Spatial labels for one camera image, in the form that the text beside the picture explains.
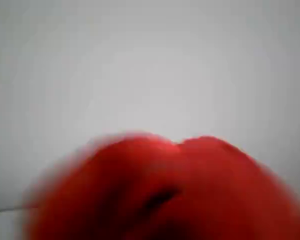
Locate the red rose with green stem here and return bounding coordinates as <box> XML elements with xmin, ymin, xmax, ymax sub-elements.
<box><xmin>21</xmin><ymin>129</ymin><xmax>300</xmax><ymax>240</ymax></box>

